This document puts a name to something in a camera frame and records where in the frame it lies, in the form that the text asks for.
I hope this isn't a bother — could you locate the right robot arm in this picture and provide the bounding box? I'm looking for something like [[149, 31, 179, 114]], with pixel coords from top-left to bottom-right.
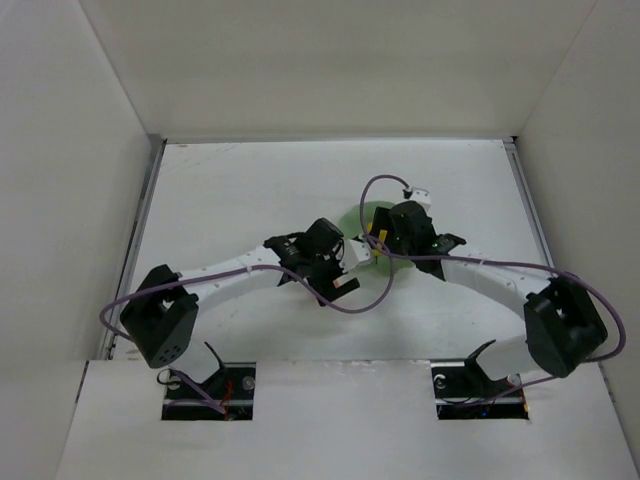
[[370, 201, 608, 381]]

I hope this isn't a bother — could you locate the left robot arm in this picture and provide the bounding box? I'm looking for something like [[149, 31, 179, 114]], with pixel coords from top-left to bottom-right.
[[120, 218, 372, 385]]

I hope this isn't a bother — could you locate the green scalloped fruit bowl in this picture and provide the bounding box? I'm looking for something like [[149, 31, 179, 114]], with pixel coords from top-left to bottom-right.
[[338, 200, 413, 277]]

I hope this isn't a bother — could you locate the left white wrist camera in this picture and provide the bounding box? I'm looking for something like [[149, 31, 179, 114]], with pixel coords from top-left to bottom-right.
[[339, 239, 373, 273]]

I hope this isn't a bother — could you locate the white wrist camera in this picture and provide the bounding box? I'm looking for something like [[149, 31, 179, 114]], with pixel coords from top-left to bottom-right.
[[339, 239, 373, 273], [403, 186, 432, 211]]

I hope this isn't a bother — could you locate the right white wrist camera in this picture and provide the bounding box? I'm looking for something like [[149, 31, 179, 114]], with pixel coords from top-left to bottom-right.
[[403, 186, 432, 211]]

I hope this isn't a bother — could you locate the right aluminium frame rail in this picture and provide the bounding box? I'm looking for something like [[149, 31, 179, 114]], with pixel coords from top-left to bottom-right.
[[502, 137, 554, 266]]

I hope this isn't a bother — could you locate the aluminium frame rail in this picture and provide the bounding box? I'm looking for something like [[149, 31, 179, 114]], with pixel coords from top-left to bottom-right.
[[502, 137, 554, 266], [97, 134, 167, 360]]

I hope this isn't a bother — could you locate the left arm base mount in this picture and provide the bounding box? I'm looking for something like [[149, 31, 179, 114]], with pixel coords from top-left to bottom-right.
[[156, 363, 257, 422]]

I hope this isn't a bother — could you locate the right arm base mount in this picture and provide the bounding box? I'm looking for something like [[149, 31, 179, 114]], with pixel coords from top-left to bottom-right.
[[431, 360, 529, 420]]

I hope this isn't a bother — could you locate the left aluminium frame rail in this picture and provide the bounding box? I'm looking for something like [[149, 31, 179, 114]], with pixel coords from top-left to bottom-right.
[[97, 134, 167, 360]]

